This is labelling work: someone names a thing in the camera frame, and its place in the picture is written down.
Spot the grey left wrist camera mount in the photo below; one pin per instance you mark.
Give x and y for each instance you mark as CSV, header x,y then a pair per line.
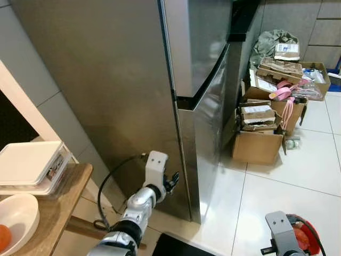
x,y
156,168

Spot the blue dustpan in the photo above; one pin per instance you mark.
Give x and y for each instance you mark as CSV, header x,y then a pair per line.
x,y
334,88

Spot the clear plastic packaging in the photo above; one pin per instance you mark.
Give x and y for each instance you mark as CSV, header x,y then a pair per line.
x,y
311,89

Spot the flattened cardboard stack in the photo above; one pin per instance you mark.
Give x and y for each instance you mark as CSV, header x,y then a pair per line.
x,y
257,116

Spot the moulded cardboard tray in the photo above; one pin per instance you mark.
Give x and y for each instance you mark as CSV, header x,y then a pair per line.
x,y
279,70

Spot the white lidded plastic container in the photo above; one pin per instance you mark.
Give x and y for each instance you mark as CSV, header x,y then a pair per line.
x,y
32,162

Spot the grey green sack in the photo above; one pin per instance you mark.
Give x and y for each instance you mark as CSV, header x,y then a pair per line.
x,y
266,45

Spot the white shallow bowl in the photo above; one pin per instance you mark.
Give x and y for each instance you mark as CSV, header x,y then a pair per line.
x,y
18,216

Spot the steel fridge body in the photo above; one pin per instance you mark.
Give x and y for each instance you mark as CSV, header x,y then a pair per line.
x,y
96,80

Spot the red white patterned bowl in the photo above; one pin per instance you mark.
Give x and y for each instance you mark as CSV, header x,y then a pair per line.
x,y
305,237

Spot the open cardboard box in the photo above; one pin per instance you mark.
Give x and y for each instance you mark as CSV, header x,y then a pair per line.
x,y
257,148
322,72
295,112

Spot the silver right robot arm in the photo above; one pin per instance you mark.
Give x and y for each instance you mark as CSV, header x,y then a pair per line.
x,y
290,252

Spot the small clear jar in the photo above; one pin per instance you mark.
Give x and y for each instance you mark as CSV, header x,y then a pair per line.
x,y
292,143

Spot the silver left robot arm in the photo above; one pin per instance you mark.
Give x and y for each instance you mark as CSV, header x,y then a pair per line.
x,y
133,213

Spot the grey kitchen cabinet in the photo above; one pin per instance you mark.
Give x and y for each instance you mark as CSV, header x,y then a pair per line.
x,y
314,32

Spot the wooden dining table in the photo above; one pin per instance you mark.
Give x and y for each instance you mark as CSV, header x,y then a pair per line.
x,y
53,213

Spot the white labelled parcel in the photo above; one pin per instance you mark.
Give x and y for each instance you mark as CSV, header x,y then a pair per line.
x,y
286,50

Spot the orange round food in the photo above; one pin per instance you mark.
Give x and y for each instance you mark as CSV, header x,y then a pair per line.
x,y
4,237

